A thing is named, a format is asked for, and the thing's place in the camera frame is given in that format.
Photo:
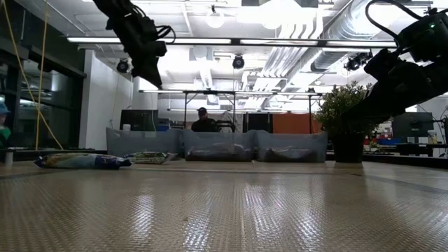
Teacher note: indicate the green potted plant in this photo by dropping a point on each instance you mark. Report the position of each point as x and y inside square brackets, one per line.
[336, 115]

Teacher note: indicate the blue box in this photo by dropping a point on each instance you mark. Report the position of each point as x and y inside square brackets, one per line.
[163, 128]

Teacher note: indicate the grey translucent plastic bin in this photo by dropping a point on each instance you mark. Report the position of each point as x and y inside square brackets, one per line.
[292, 138]
[218, 136]
[143, 141]

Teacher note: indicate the person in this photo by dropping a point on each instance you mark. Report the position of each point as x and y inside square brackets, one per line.
[204, 125]
[3, 133]

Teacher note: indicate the black aluminium rig frame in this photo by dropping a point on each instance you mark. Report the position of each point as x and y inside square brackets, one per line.
[402, 161]

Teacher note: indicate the orange partition panel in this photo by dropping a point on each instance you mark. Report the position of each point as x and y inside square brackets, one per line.
[294, 123]

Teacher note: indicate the black computer monitor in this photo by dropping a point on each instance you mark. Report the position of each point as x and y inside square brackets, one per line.
[416, 126]
[140, 120]

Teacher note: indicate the white cup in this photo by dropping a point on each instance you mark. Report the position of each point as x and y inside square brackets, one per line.
[126, 127]

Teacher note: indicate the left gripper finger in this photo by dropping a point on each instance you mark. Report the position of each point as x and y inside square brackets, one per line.
[148, 71]

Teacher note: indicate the black partition panel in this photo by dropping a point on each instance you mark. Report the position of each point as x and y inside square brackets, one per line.
[258, 122]

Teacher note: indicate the translucent baking mat black border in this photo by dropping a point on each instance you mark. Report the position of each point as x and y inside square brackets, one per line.
[224, 210]

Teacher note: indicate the small white cylinder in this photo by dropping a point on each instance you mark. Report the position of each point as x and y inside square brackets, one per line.
[9, 157]

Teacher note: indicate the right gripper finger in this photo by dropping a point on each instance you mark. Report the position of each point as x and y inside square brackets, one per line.
[378, 105]

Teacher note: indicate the black background rig frame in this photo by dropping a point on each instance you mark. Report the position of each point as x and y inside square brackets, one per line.
[210, 92]

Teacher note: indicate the black ceiling spotlight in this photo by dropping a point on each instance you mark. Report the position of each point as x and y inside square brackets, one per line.
[238, 62]
[355, 62]
[122, 66]

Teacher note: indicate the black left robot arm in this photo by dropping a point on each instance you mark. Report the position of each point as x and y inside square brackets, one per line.
[115, 8]

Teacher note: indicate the blue granola bar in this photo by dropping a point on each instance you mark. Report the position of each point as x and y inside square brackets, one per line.
[150, 157]
[80, 161]

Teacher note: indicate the long overhead light bar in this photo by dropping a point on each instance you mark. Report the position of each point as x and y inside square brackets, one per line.
[196, 41]

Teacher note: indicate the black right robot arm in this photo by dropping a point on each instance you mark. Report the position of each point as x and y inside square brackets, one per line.
[427, 38]

